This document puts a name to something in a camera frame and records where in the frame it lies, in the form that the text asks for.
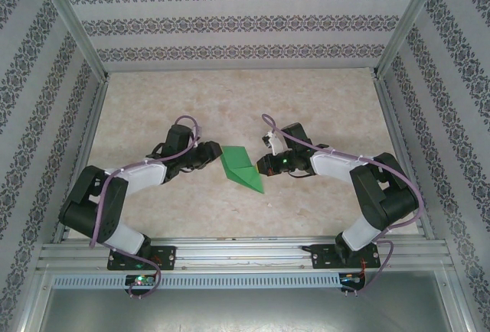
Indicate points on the grey metal sheet panel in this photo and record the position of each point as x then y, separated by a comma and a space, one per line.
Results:
245, 313

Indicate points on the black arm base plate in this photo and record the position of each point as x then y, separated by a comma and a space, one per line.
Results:
321, 257
164, 257

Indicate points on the aluminium frame post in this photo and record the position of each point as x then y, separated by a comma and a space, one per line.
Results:
407, 22
74, 22

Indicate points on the aluminium table edge rail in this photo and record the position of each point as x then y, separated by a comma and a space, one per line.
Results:
94, 118
391, 118

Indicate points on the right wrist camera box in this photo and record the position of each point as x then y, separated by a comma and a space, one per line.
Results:
273, 142

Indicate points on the green paper sheet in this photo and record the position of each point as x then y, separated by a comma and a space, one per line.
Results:
233, 160

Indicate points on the long aluminium mounting rail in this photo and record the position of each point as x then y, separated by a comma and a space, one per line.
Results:
237, 255

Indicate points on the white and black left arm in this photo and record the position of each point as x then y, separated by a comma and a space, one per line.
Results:
147, 177

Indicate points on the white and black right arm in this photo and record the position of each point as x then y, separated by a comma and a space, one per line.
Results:
329, 165

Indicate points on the small controller circuit board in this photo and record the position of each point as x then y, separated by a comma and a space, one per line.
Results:
141, 280
350, 279

